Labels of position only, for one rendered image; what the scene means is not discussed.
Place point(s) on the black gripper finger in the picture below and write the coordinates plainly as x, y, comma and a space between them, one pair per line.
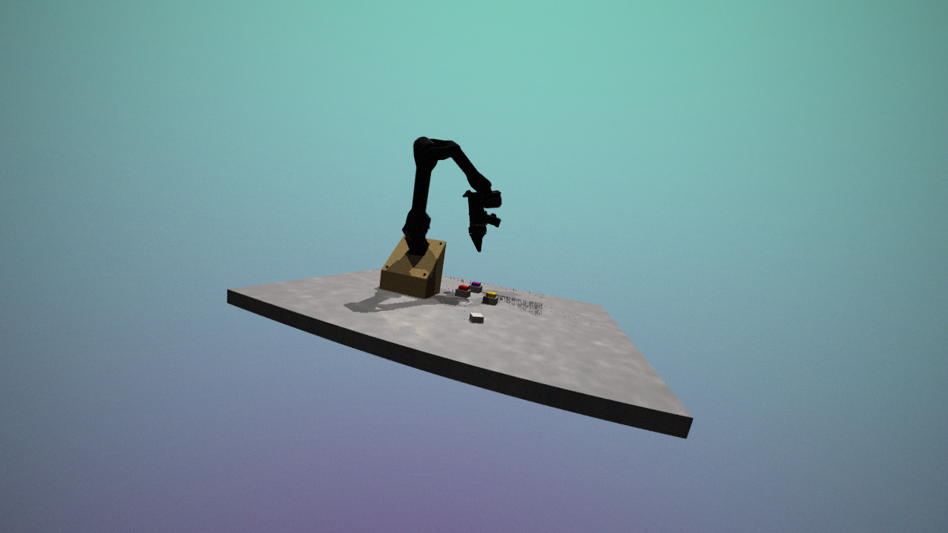
477, 240

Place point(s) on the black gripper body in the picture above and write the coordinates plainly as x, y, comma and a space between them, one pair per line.
477, 221

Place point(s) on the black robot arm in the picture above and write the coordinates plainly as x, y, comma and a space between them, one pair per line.
427, 152

